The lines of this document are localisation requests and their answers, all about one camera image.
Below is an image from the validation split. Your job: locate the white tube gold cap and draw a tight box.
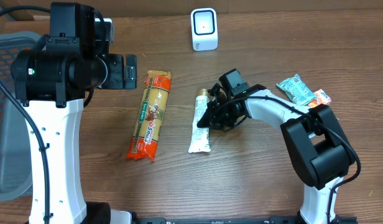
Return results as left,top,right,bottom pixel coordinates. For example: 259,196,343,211
188,88,211,154

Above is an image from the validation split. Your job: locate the orange spaghetti packet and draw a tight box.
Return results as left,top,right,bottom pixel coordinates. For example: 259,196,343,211
126,70,172,160

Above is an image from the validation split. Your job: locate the teal snack packet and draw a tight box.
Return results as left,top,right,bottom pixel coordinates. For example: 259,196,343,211
276,74,317,106

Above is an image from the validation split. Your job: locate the orange flame-print box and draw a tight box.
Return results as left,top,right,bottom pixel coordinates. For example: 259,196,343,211
308,89,331,108

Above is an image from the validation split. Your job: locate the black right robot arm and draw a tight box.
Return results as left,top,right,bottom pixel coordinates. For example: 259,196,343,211
196,69,361,223

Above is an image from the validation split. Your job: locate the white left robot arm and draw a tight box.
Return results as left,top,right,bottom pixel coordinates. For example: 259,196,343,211
11,2,137,223

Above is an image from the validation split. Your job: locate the white barcode scanner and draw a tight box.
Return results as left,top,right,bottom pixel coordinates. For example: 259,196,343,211
190,7,218,51

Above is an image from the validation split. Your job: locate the dark grey plastic basket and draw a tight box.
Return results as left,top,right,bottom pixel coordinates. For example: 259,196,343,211
0,31,40,202

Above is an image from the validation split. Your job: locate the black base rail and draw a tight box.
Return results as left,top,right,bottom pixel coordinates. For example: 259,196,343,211
135,216,359,224

